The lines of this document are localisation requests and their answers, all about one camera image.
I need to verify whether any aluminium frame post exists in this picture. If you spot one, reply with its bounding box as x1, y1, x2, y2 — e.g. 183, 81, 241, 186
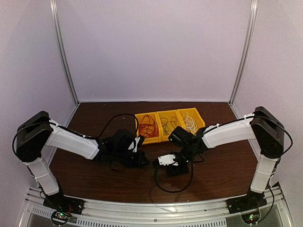
229, 0, 258, 106
49, 0, 80, 105

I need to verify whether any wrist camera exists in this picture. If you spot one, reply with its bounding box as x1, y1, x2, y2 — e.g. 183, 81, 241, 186
152, 154, 178, 168
128, 135, 145, 153

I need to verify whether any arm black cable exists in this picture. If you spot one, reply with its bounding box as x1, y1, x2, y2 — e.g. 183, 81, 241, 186
12, 113, 139, 161
153, 160, 205, 193

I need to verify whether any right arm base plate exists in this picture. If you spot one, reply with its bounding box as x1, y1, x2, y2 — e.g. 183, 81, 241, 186
226, 195, 267, 214

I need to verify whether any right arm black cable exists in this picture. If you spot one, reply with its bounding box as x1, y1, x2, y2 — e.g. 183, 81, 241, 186
153, 160, 205, 193

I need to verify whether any circuit board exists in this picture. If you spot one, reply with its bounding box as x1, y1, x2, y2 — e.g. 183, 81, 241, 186
241, 211, 260, 225
51, 211, 71, 226

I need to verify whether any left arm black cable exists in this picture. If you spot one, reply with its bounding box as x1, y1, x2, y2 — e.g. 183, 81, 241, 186
12, 113, 139, 161

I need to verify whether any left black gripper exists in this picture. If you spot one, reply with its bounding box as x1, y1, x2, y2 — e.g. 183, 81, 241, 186
114, 148, 150, 168

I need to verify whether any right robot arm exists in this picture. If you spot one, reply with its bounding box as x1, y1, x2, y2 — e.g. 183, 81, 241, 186
158, 106, 286, 209

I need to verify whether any right circuit board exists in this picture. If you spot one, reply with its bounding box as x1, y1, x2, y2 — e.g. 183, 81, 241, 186
241, 211, 260, 225

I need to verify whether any left aluminium frame post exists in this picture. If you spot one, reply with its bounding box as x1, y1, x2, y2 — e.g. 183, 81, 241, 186
49, 0, 80, 105

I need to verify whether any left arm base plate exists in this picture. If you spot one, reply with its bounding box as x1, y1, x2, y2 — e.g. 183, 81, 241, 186
43, 196, 84, 215

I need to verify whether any long red wire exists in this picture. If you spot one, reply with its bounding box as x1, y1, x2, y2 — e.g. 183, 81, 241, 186
137, 114, 159, 139

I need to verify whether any aluminium front rail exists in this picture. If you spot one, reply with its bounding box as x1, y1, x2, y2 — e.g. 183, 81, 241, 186
17, 187, 294, 227

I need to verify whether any right aluminium frame post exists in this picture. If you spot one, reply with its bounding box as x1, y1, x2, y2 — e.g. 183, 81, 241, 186
229, 0, 258, 106

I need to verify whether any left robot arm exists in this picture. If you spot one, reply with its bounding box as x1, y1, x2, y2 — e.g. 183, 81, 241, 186
12, 111, 150, 210

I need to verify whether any left circuit board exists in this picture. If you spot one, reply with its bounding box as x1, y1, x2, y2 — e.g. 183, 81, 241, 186
51, 211, 71, 226

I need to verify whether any yellow three-compartment bin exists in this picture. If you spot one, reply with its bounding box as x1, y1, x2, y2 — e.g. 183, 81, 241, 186
135, 107, 205, 145

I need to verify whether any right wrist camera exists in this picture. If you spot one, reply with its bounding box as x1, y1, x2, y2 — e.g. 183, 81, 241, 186
152, 154, 178, 168

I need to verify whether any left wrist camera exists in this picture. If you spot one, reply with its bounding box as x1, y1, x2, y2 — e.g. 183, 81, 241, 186
128, 135, 145, 153

